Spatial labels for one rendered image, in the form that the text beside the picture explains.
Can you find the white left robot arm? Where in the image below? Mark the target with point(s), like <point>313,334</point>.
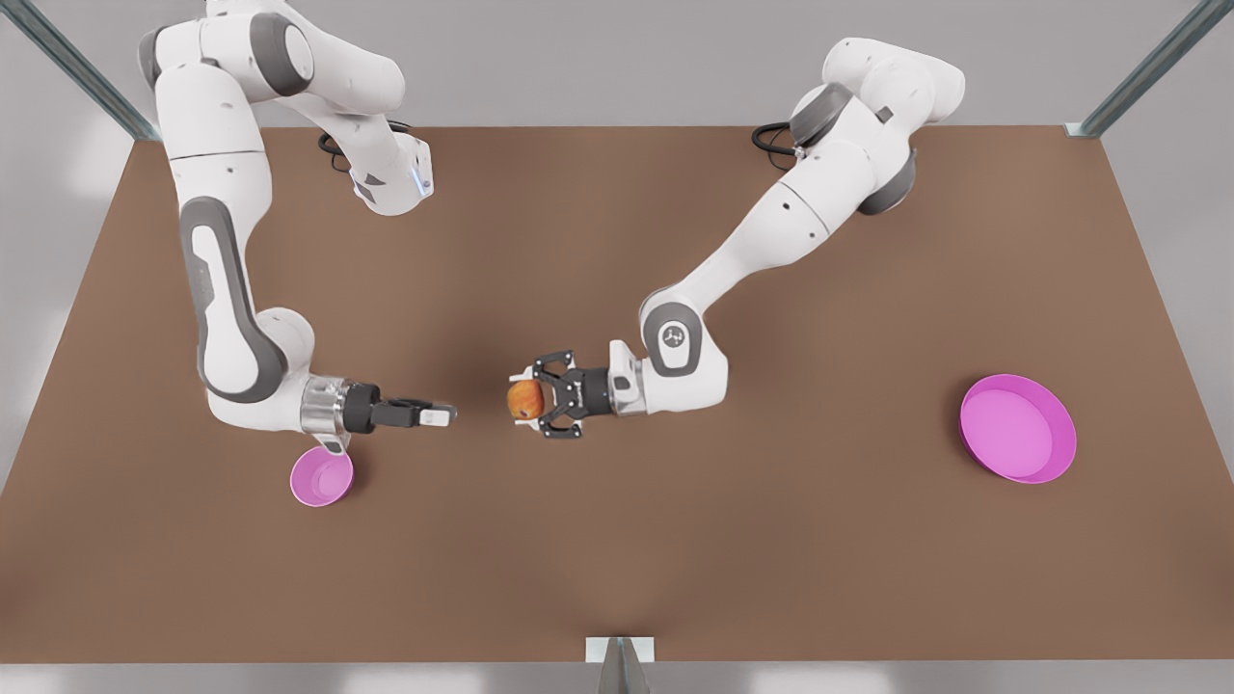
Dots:
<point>771,241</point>

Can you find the silver frame post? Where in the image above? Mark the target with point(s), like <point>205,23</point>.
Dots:
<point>72,66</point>
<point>620,667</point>
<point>1152,66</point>

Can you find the pink plate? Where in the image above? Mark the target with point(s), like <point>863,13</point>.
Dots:
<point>1017,428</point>

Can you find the red yellow apple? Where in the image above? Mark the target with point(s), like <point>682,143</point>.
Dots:
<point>525,399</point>

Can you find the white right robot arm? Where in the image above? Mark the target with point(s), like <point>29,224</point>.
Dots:
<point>214,164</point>

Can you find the small pink bowl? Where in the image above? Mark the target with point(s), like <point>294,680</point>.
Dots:
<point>322,479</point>

